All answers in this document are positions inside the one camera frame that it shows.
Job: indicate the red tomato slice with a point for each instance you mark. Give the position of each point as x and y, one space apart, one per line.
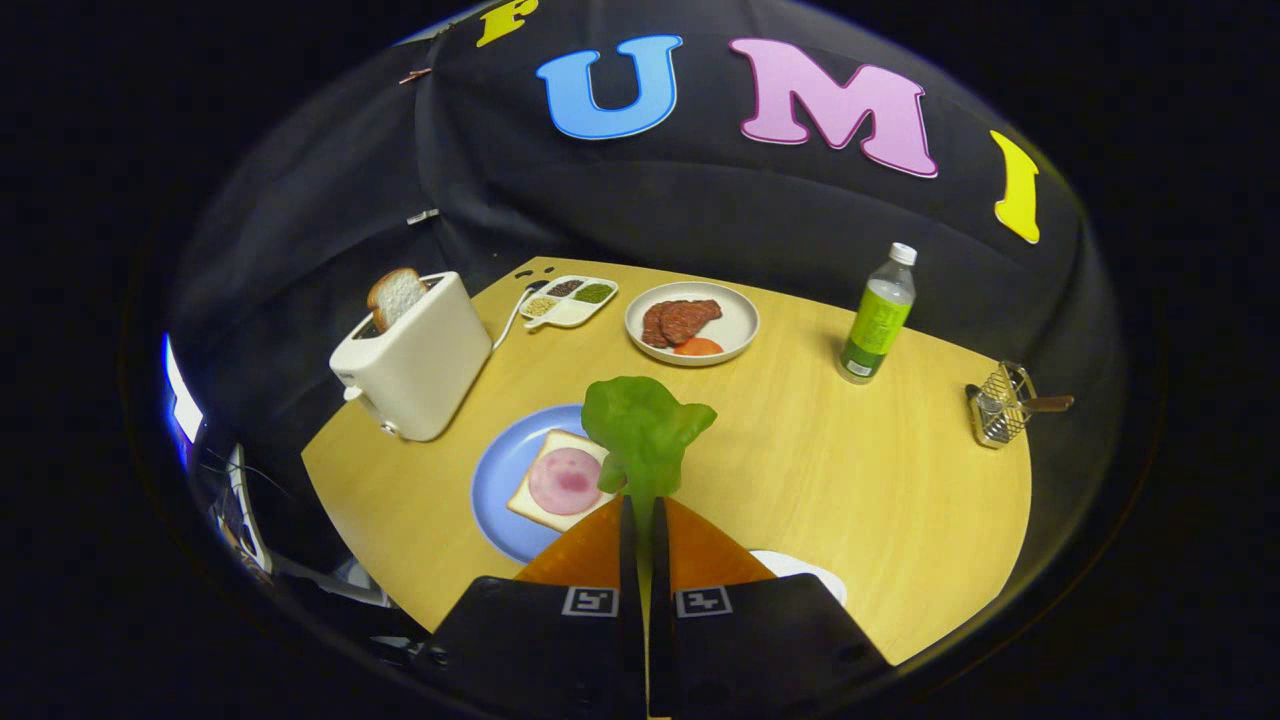
698 347

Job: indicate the black backdrop cloth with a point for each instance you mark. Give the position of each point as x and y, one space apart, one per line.
700 210

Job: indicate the thick toast bread slice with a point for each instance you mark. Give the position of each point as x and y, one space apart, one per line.
395 295

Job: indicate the beige round plate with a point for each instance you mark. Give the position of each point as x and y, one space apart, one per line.
735 320

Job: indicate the brown meat patty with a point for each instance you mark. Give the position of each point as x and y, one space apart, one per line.
690 318
653 328

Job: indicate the green lettuce leaf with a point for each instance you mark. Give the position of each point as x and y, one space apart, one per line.
645 430

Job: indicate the red clip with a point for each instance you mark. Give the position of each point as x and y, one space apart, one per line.
415 74

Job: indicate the white frame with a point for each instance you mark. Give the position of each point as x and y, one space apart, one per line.
248 510

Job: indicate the thin bread slice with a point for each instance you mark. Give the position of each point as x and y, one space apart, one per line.
530 500

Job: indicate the pink ham slice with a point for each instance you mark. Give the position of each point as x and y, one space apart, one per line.
565 482

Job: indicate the green label drink bottle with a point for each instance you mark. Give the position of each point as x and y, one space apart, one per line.
878 320

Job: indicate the small white plate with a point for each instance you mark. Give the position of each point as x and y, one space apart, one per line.
810 572

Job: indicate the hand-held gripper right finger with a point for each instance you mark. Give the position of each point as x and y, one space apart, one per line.
750 640

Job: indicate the lit monitor screen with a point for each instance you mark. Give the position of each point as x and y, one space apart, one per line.
183 400

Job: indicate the blue round plate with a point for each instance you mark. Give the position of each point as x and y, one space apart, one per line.
500 480

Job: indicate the white toaster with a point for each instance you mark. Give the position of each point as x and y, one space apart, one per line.
425 360

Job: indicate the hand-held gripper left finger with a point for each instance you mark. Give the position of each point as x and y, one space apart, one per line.
560 650

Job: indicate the silver clip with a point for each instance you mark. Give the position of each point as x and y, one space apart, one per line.
422 216

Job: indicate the white divided seasoning tray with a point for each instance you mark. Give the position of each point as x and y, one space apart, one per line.
570 313

